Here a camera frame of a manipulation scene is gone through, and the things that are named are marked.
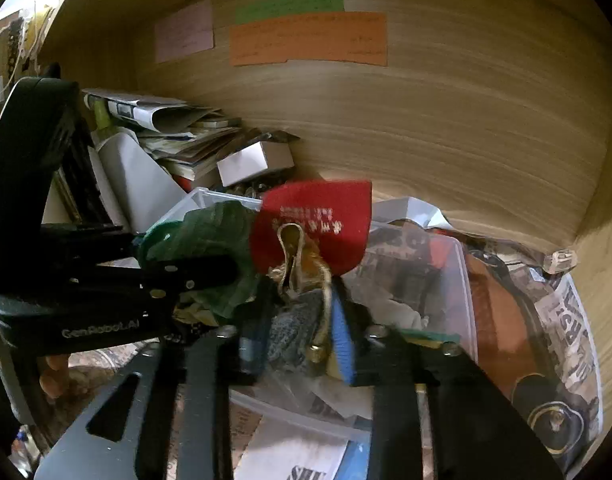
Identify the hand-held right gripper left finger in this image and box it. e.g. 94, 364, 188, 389
33, 304, 273, 480

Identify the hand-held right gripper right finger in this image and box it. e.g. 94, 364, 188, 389
330, 279, 567, 480

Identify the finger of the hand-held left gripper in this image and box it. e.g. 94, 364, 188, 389
71, 277, 221, 312
40, 222, 241, 288

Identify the green cloth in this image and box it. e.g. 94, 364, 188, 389
138, 200, 263, 319

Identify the grey knitted cloth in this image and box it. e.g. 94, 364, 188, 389
266, 289, 333, 367

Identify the clear plastic storage box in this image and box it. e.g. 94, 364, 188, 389
146, 186, 480, 433

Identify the red fabric pouch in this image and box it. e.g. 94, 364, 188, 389
249, 179, 373, 367

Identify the person's left hand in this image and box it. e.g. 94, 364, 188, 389
36, 354, 71, 400

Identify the white plastic bag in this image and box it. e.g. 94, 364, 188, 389
373, 294, 433, 334

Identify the large white paper sheet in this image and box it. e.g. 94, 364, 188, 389
90, 132, 193, 234

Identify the small white box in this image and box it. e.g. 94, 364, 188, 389
216, 140, 295, 187

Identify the black lace headband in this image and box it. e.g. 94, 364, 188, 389
5, 14, 28, 82

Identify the stack of papers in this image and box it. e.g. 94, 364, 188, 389
82, 87, 243, 182

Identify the silver plastic bag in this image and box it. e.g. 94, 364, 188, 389
373, 197, 453, 242

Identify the pink sticky note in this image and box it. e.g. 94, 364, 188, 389
154, 0, 216, 65

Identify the small clear hair clip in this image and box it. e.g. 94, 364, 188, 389
544, 248, 578, 275

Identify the wooden shelf unit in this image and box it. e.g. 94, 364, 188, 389
36, 0, 612, 461

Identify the orange sticky note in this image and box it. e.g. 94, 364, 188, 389
229, 11, 389, 68

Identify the green sticky note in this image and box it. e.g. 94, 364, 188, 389
234, 0, 346, 25

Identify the white cable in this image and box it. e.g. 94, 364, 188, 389
0, 30, 37, 111

